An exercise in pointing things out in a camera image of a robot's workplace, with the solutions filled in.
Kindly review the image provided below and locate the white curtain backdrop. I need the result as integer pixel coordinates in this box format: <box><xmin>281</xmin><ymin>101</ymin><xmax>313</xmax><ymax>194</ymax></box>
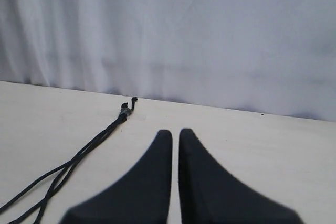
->
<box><xmin>1</xmin><ymin>0</ymin><xmax>335</xmax><ymax>121</ymax></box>

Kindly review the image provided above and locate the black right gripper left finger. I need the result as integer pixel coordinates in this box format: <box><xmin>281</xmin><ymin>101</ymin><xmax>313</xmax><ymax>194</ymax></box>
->
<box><xmin>61</xmin><ymin>130</ymin><xmax>173</xmax><ymax>223</ymax></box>

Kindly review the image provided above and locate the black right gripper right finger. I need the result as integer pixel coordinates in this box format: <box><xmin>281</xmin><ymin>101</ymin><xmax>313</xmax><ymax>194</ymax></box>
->
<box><xmin>178</xmin><ymin>129</ymin><xmax>303</xmax><ymax>223</ymax></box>

